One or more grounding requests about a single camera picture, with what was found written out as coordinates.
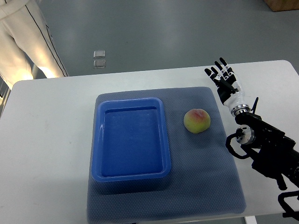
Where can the grey blue textured mat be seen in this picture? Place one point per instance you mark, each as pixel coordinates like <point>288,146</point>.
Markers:
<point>203,180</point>

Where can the blue plastic tray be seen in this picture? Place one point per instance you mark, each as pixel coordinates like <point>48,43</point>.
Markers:
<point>130,141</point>

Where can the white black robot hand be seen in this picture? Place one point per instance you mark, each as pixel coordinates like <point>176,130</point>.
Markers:
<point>229,88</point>

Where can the lower metal floor plate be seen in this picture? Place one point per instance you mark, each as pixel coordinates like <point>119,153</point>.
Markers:
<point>99,63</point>

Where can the metal floor plate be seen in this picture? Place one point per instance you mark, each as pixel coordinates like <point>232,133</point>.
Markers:
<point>99,54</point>
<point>99,63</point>

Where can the upper metal floor plate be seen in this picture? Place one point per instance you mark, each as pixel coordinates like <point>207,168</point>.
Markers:
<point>99,54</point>

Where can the white table leg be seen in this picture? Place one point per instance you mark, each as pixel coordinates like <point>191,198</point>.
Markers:
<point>250,220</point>

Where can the brown cardboard box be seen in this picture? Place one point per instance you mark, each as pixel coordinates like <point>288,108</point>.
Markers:
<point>282,5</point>

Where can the green red peach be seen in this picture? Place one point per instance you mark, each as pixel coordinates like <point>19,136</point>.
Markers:
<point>196,120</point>

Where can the person in white clothes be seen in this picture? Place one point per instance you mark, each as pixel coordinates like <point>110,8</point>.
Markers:
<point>25,34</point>

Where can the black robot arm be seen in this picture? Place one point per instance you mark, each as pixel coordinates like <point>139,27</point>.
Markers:
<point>270,149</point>

